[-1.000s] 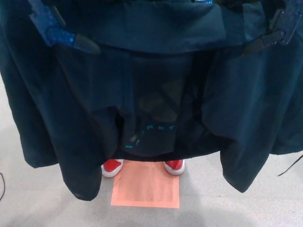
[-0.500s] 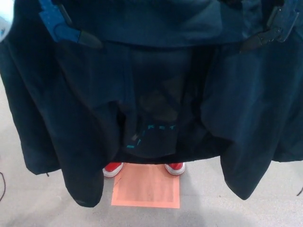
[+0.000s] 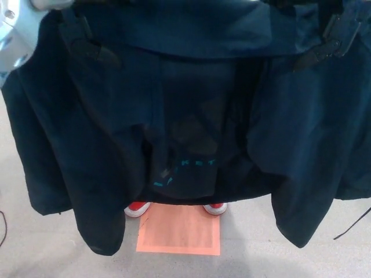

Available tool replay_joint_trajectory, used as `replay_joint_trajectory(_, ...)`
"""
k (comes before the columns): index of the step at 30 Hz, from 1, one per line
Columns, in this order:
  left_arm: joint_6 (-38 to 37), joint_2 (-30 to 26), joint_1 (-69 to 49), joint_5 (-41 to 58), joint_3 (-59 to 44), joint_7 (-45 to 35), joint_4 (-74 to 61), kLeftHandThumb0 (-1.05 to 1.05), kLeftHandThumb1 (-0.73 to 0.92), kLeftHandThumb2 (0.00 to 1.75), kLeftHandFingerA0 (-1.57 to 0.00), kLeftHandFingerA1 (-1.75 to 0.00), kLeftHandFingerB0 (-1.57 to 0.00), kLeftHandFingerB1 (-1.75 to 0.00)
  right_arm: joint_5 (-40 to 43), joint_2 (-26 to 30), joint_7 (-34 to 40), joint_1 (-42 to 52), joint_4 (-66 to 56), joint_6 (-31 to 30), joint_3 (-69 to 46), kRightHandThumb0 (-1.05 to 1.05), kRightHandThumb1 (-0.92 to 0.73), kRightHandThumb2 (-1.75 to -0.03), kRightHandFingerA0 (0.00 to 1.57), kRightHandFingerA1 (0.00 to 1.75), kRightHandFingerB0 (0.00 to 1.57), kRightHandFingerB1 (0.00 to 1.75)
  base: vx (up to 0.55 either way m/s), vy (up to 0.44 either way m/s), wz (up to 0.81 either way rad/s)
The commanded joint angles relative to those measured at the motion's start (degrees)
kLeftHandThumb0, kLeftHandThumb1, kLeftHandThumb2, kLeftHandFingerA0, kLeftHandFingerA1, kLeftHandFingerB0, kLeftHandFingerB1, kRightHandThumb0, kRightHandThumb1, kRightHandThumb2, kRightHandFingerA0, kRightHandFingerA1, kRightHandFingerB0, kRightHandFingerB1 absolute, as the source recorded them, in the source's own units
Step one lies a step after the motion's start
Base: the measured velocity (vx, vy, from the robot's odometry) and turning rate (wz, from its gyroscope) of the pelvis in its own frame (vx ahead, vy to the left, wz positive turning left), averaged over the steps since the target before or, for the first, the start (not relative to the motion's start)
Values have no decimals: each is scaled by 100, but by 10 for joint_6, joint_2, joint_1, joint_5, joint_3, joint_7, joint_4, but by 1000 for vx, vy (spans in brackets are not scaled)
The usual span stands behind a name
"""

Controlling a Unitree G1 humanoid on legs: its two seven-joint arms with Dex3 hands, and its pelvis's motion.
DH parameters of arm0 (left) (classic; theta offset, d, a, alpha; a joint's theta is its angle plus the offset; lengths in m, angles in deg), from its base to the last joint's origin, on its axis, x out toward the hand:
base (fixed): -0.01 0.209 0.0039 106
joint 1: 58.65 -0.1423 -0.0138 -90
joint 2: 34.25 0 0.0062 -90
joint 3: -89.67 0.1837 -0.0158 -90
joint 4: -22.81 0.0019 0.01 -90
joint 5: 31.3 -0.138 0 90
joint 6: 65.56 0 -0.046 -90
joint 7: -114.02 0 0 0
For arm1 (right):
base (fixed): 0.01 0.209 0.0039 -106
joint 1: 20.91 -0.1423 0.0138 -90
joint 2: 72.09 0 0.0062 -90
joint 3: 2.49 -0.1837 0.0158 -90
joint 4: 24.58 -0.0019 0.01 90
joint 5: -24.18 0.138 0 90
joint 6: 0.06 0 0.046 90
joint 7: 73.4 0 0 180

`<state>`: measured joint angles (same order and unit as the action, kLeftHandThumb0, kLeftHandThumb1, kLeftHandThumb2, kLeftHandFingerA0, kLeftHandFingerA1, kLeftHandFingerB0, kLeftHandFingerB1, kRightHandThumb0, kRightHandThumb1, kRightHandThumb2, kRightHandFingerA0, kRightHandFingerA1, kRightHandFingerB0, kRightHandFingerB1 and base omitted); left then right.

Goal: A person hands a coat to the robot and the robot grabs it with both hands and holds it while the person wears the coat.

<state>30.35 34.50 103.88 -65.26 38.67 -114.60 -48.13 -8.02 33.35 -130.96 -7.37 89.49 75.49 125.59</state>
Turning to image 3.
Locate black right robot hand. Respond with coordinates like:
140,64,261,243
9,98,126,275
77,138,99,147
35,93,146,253
292,12,362,72

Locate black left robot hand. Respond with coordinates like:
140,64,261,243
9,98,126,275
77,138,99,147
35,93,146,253
57,13,121,68

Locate dark teal coat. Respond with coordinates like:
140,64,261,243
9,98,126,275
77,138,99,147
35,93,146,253
0,0,371,257

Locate red white sneaker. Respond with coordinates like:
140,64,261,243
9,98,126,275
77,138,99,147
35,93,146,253
124,201,151,218
203,202,228,216

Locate orange floor mat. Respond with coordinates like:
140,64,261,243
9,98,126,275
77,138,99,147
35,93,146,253
136,202,222,257

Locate black floor cable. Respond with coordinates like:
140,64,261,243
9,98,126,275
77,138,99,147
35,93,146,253
333,206,371,241
0,210,8,247

